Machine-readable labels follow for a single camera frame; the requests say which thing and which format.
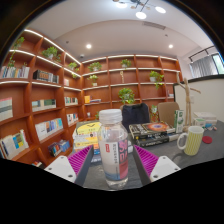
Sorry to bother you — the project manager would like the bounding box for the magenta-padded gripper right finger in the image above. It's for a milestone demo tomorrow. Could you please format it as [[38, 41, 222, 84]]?
[[132, 144, 182, 186]]

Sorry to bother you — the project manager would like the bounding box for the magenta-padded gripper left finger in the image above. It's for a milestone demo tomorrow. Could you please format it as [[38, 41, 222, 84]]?
[[44, 144, 95, 187]]

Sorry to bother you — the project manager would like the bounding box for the clear plastic water bottle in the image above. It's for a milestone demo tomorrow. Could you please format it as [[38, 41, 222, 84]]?
[[97, 108, 130, 190]]

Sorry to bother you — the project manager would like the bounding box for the thick black book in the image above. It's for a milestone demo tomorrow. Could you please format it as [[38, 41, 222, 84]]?
[[135, 133, 181, 148]]

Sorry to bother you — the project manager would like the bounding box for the pale yellow spined book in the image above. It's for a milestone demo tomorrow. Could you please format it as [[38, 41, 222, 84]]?
[[72, 133, 100, 150]]

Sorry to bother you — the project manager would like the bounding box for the yellow striped white mug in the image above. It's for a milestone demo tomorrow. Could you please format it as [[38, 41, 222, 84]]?
[[176, 125, 205, 157]]

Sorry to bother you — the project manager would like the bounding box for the blue book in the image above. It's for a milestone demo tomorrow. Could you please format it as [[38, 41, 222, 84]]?
[[93, 143, 101, 156]]

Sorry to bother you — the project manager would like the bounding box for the black book with nebula cover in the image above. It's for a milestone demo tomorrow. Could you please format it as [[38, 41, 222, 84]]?
[[128, 121, 176, 140]]

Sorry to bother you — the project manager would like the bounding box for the yellow covered book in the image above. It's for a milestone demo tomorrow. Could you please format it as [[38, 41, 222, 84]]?
[[75, 120, 102, 136]]

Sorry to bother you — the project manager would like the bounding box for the green white drink carton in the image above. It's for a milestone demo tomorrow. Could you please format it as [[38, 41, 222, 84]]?
[[173, 109, 185, 134]]

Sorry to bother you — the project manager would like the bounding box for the tan chair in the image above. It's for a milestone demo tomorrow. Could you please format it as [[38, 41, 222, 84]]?
[[157, 101, 181, 128]]

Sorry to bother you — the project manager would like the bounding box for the small green white box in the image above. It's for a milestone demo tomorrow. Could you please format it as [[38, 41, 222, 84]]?
[[194, 117, 207, 128]]

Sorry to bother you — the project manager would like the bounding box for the chair with dark jacket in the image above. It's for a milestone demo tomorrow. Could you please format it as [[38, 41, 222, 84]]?
[[120, 102, 151, 133]]

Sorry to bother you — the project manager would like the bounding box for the stack of white boxes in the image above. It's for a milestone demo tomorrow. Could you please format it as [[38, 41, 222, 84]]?
[[193, 111, 218, 127]]

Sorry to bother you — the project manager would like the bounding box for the wooden artist mannequin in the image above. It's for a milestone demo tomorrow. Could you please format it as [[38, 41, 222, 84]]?
[[175, 77, 202, 127]]

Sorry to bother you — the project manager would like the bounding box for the grey curtain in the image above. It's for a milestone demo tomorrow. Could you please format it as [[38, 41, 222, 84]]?
[[189, 55, 218, 79]]

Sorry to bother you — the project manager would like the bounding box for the window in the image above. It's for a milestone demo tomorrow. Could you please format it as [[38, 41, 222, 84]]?
[[212, 53, 224, 75]]

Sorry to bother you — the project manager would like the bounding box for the branched ceiling lamp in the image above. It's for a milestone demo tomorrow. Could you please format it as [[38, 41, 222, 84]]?
[[112, 0, 167, 20]]

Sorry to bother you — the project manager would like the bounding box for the wooden wall shelf unit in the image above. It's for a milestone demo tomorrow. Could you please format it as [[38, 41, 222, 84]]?
[[0, 28, 184, 168]]

